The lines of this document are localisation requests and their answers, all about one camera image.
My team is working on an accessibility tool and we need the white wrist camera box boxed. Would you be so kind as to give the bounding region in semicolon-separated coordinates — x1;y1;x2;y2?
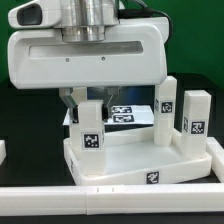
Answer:
8;0;62;29

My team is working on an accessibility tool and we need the white paper marker sheet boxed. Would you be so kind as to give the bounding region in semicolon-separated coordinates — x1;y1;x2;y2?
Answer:
63;104;154;126

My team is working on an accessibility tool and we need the white L-shaped fence wall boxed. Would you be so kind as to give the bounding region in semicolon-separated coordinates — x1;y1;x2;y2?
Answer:
0;136;224;217

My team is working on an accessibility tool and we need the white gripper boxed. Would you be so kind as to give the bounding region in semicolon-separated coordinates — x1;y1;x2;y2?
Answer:
8;17;169;123

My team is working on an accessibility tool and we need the white desk top tray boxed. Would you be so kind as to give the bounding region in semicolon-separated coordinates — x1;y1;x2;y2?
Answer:
64;127;212;186

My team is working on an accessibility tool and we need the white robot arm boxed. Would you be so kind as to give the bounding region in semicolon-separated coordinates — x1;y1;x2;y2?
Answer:
7;0;172;122

